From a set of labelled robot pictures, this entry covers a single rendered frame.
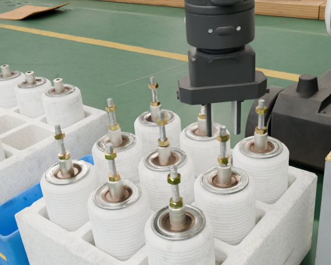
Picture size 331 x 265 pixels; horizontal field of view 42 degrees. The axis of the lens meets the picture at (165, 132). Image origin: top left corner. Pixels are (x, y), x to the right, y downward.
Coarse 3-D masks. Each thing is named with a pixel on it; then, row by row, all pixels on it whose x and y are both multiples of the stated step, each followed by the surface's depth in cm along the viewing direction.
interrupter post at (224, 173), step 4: (216, 164) 66; (220, 164) 66; (228, 164) 66; (216, 168) 66; (220, 168) 65; (224, 168) 65; (228, 168) 65; (220, 172) 65; (224, 172) 65; (228, 172) 65; (220, 176) 66; (224, 176) 65; (228, 176) 66; (220, 180) 66; (224, 180) 66; (228, 180) 66; (224, 184) 66
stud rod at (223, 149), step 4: (220, 128) 63; (224, 128) 62; (220, 132) 63; (224, 132) 63; (220, 144) 64; (224, 144) 64; (220, 148) 64; (224, 148) 64; (220, 152) 65; (224, 152) 64; (220, 156) 65; (224, 156) 65; (224, 164) 65
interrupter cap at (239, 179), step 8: (232, 168) 69; (208, 176) 68; (216, 176) 68; (232, 176) 68; (240, 176) 67; (248, 176) 67; (208, 184) 66; (216, 184) 66; (232, 184) 66; (240, 184) 65; (248, 184) 66; (216, 192) 64; (224, 192) 64; (232, 192) 64
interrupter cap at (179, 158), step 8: (152, 152) 76; (176, 152) 75; (184, 152) 75; (144, 160) 74; (152, 160) 74; (176, 160) 73; (184, 160) 73; (152, 168) 71; (160, 168) 71; (168, 168) 71
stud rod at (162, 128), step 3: (159, 111) 70; (162, 111) 70; (159, 114) 70; (162, 114) 70; (159, 117) 70; (162, 117) 70; (159, 126) 71; (162, 126) 71; (159, 129) 71; (162, 129) 71; (162, 132) 71; (162, 135) 71; (165, 135) 72; (162, 138) 72; (165, 138) 72
